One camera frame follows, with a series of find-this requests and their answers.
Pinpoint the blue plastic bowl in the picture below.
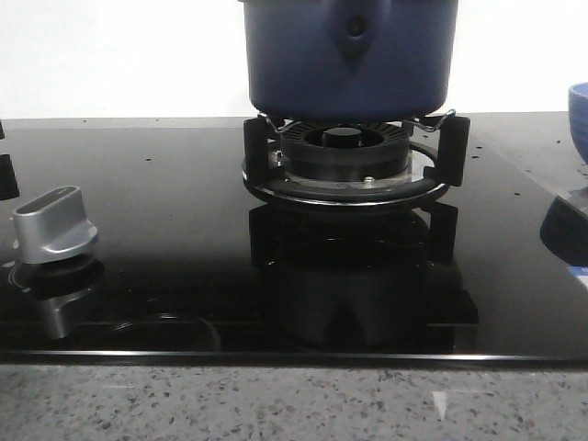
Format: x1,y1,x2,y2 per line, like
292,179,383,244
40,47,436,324
568,83,588,163

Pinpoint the blue cooking pot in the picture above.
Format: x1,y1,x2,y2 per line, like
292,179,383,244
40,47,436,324
243,0,458,123

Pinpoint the black burner head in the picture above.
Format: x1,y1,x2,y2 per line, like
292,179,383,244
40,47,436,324
279,122,410,182

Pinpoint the black glass gas stove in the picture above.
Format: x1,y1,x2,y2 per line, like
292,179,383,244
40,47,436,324
1,113,587,367

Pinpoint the silver stove knob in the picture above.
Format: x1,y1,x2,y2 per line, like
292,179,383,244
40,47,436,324
13,186,98,265

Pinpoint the blue stove label sticker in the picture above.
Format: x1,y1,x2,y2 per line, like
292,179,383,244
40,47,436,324
567,266,588,290

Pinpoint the black pot support ring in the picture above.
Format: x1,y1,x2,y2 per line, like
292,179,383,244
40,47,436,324
241,108,471,205

